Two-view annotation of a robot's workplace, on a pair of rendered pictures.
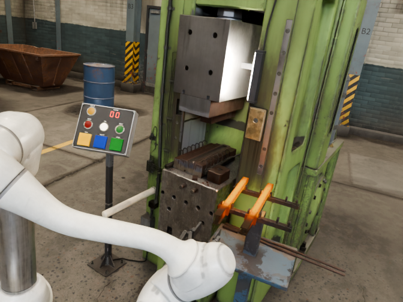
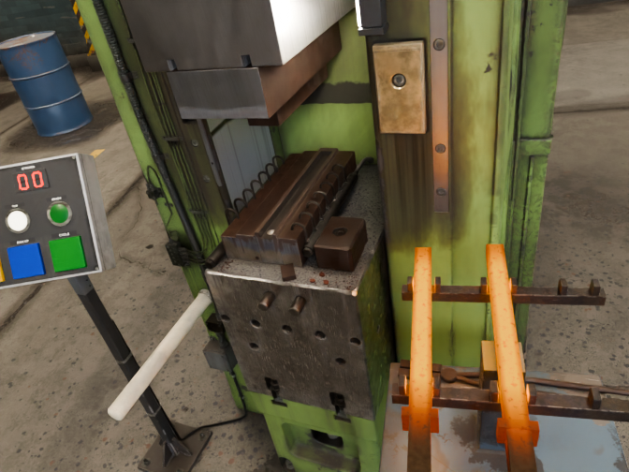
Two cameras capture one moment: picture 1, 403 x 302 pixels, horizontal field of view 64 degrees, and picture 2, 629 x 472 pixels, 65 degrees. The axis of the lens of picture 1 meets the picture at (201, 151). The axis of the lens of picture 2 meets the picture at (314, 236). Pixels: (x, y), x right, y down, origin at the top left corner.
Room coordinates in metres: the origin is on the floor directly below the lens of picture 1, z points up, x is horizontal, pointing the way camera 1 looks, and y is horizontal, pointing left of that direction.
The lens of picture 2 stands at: (0.79, -0.01, 1.60)
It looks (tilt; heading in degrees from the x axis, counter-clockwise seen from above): 35 degrees down; 357
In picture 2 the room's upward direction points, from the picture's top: 11 degrees counter-clockwise
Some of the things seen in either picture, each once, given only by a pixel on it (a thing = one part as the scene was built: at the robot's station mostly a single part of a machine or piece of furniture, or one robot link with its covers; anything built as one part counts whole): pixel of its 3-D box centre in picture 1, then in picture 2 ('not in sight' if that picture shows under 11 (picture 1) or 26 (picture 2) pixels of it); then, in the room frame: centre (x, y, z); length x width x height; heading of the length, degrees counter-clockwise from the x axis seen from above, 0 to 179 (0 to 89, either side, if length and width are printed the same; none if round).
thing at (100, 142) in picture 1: (100, 142); (27, 260); (1.81, 0.61, 1.01); 0.07 x 0.05 x 0.07; 84
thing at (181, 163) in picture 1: (206, 157); (295, 199); (1.90, -0.04, 0.96); 0.42 x 0.20 x 0.09; 149
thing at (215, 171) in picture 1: (218, 174); (342, 243); (1.68, -0.11, 0.95); 0.12 x 0.08 x 0.06; 149
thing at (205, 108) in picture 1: (213, 101); (265, 59); (1.90, -0.04, 1.32); 0.42 x 0.20 x 0.10; 149
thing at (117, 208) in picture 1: (130, 201); (165, 349); (1.82, 0.41, 0.62); 0.44 x 0.05 x 0.05; 149
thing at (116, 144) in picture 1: (116, 144); (68, 254); (1.80, 0.51, 1.01); 0.07 x 0.05 x 0.07; 84
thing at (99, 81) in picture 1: (99, 88); (46, 84); (6.16, 2.10, 0.44); 0.59 x 0.59 x 0.88
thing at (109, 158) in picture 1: (108, 200); (121, 353); (1.93, 0.59, 0.54); 0.04 x 0.04 x 1.08; 59
